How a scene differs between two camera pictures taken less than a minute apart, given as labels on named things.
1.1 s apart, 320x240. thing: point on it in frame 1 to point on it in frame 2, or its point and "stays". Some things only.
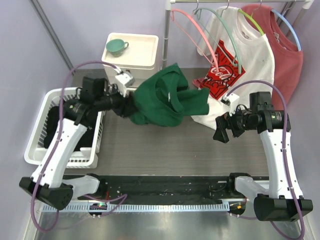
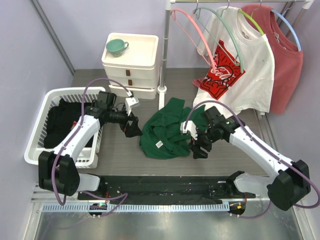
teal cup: x=116 y=47 stays
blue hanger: x=286 y=21 stays
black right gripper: x=223 y=122 to x=195 y=146
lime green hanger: x=252 y=19 stays
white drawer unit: x=137 y=54 stays
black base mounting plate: x=164 y=189 stays
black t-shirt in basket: x=87 y=141 stays
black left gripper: x=127 y=105 to x=132 y=130
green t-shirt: x=163 y=98 to x=161 y=136
